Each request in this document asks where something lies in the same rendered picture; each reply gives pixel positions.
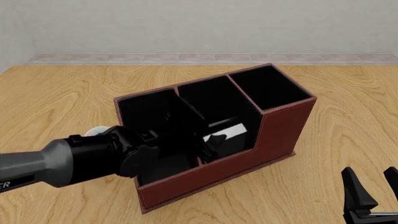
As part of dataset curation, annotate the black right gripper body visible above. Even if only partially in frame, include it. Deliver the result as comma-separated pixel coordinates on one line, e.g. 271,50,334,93
343,208,398,224

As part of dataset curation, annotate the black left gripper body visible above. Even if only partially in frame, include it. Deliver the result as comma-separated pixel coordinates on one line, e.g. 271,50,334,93
164,95,210,150

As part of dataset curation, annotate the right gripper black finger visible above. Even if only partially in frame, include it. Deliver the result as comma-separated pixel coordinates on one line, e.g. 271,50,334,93
341,166,379,212
382,166,398,207

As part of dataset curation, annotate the red-brown desk caddy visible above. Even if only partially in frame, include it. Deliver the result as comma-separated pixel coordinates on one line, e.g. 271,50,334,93
113,62,318,215

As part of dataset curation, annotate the small pale grey rounded plate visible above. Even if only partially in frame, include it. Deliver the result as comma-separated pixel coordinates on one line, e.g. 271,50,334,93
84,126,109,138

